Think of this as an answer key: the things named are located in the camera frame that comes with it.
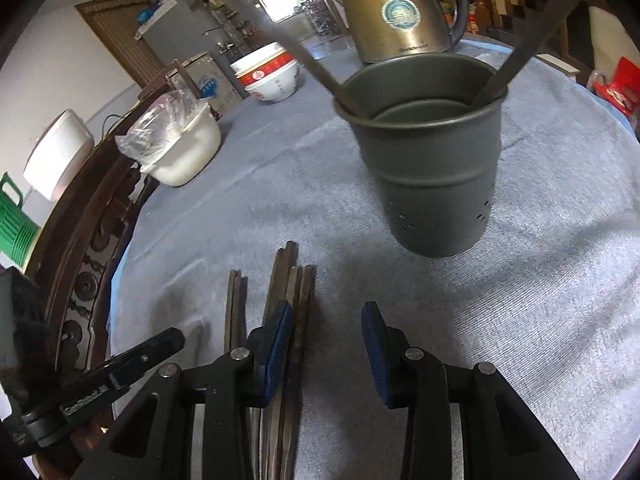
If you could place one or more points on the plain white bowl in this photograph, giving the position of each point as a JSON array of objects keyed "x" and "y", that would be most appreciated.
[{"x": 255, "y": 60}]

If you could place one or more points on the white pot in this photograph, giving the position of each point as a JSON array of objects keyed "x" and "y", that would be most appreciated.
[{"x": 192, "y": 155}]

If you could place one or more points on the white bowl with red emblem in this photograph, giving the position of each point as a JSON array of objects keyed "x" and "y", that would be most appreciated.
[{"x": 275, "y": 89}]

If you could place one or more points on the small white freezer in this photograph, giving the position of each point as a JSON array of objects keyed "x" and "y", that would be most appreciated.
[{"x": 210, "y": 82}]

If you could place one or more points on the red banded bowl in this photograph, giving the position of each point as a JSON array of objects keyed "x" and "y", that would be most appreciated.
[{"x": 267, "y": 74}]

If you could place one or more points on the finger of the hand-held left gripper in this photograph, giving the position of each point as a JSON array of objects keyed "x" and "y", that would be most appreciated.
[{"x": 150, "y": 352}]

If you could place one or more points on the gold electric kettle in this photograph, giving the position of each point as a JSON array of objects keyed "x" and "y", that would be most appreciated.
[{"x": 395, "y": 10}]

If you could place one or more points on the red plastic chair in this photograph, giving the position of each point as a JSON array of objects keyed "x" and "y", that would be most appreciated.
[{"x": 617, "y": 87}]

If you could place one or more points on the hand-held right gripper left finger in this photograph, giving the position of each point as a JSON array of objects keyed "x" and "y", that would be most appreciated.
[{"x": 277, "y": 350}]

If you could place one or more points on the white rice cooker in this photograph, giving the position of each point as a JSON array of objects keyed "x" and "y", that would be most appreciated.
[{"x": 57, "y": 155}]

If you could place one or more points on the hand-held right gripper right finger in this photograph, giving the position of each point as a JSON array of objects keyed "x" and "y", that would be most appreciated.
[{"x": 375, "y": 355}]

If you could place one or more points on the brown wooden door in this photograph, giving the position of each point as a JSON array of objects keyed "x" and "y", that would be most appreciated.
[{"x": 115, "y": 30}]

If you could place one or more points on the grey refrigerator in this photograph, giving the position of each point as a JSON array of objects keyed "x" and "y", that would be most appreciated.
[{"x": 175, "y": 35}]

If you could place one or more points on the grey metal utensil holder cup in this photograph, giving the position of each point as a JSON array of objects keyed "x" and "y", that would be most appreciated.
[{"x": 425, "y": 185}]

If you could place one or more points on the carved wooden chair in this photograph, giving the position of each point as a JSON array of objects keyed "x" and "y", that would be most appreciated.
[{"x": 95, "y": 240}]

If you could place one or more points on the blue underlay cloth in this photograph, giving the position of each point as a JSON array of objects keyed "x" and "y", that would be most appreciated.
[{"x": 116, "y": 280}]

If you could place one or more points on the grey table cloth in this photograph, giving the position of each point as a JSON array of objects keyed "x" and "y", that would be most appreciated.
[{"x": 300, "y": 185}]

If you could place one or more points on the clear plastic bag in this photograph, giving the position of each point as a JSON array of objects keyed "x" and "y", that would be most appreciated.
[{"x": 150, "y": 130}]

